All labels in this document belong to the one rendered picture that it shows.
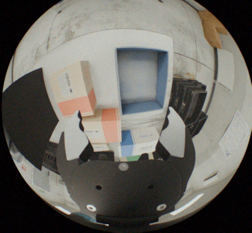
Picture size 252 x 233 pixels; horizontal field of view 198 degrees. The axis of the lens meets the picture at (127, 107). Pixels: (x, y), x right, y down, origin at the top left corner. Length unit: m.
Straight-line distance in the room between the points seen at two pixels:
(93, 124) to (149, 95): 0.23
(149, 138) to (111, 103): 0.23
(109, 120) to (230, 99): 2.62
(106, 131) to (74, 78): 0.20
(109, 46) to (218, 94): 2.66
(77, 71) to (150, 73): 0.23
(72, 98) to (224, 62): 2.71
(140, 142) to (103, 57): 0.35
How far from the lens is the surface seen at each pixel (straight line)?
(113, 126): 0.28
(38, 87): 0.39
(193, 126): 1.31
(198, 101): 1.04
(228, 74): 2.53
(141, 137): 0.39
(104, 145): 0.41
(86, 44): 0.30
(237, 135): 2.77
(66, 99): 0.27
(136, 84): 0.30
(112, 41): 0.29
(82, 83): 0.23
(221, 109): 2.71
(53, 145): 0.71
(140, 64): 0.29
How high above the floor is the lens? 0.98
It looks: 57 degrees down
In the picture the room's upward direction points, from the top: 162 degrees clockwise
